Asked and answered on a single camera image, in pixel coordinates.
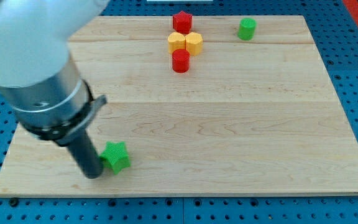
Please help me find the yellow hexagon block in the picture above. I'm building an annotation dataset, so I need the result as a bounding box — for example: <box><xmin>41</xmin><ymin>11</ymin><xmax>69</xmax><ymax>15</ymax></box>
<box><xmin>185</xmin><ymin>32</ymin><xmax>203</xmax><ymax>56</ymax></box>

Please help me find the red cylinder block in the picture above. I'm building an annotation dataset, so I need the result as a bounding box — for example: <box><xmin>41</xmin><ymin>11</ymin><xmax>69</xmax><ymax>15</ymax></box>
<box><xmin>172</xmin><ymin>49</ymin><xmax>190</xmax><ymax>73</ymax></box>

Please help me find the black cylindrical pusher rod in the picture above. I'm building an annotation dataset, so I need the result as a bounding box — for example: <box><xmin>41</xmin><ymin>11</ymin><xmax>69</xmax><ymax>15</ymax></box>
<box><xmin>67</xmin><ymin>130</ymin><xmax>104</xmax><ymax>179</ymax></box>

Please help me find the red star block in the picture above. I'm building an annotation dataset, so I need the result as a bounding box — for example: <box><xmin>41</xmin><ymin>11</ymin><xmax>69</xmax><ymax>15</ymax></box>
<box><xmin>172</xmin><ymin>11</ymin><xmax>193</xmax><ymax>34</ymax></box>

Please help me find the light wooden board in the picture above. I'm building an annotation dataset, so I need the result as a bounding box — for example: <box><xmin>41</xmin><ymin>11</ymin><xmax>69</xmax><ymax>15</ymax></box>
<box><xmin>0</xmin><ymin>16</ymin><xmax>358</xmax><ymax>198</ymax></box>

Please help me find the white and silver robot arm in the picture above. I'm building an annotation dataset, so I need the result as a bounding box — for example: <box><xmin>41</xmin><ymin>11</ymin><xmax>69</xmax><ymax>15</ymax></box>
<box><xmin>0</xmin><ymin>0</ymin><xmax>108</xmax><ymax>179</ymax></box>

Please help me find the green cylinder block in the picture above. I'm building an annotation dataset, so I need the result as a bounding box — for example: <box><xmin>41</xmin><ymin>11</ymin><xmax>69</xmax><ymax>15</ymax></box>
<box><xmin>237</xmin><ymin>17</ymin><xmax>257</xmax><ymax>40</ymax></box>

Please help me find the green star block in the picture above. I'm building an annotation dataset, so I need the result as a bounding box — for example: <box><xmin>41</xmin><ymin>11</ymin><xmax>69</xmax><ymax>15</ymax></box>
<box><xmin>99</xmin><ymin>141</ymin><xmax>131</xmax><ymax>175</ymax></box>

